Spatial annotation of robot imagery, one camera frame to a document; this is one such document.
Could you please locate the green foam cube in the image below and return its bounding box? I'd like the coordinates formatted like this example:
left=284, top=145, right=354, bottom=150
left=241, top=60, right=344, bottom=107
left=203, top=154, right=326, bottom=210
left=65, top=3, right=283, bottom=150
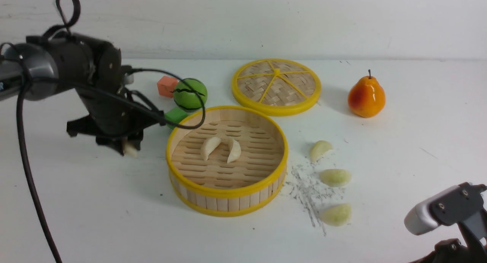
left=164, top=107, right=188, bottom=130

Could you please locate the yellow woven steamer lid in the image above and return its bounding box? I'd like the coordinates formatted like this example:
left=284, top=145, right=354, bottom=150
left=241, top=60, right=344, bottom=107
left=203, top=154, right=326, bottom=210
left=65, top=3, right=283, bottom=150
left=231, top=59, right=322, bottom=116

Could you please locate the orange foam cube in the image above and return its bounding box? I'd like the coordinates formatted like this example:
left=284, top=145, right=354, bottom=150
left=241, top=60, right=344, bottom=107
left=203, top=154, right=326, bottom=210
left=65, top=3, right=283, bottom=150
left=157, top=76, right=179, bottom=98

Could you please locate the green toy watermelon ball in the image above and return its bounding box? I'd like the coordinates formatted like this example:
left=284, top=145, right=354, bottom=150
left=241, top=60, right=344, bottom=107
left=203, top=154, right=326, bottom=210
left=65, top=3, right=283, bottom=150
left=173, top=78, right=208, bottom=112

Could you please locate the orange toy pear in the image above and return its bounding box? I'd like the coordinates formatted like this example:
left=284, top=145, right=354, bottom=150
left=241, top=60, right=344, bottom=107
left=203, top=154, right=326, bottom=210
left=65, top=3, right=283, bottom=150
left=348, top=69, right=386, bottom=118

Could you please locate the yellow bamboo steamer tray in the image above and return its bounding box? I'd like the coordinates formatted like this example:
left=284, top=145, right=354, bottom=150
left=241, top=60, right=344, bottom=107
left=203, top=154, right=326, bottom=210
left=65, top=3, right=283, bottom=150
left=166, top=106, right=289, bottom=217

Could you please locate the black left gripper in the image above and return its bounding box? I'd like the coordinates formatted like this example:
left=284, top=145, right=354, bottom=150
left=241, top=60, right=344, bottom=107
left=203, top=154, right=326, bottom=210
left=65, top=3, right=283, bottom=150
left=67, top=35, right=157, bottom=155

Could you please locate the white dumpling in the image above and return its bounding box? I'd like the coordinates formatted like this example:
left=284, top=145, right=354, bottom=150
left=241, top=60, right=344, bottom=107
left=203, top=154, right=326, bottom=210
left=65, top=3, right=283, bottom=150
left=122, top=140, right=138, bottom=158
left=200, top=137, right=221, bottom=162
left=226, top=138, right=242, bottom=164

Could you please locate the greenish dumpling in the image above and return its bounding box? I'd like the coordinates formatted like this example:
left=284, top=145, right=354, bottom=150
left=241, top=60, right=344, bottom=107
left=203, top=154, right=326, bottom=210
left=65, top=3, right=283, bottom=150
left=319, top=203, right=352, bottom=227
left=319, top=168, right=352, bottom=187
left=309, top=140, right=333, bottom=163

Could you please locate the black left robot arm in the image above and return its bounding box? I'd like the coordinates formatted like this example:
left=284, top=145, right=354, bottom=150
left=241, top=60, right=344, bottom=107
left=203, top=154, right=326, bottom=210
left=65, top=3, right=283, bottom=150
left=1, top=31, right=158, bottom=154

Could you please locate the black cable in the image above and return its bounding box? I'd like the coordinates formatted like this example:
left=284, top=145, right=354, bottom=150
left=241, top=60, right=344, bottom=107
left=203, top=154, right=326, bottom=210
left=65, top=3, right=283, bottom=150
left=0, top=0, right=206, bottom=263

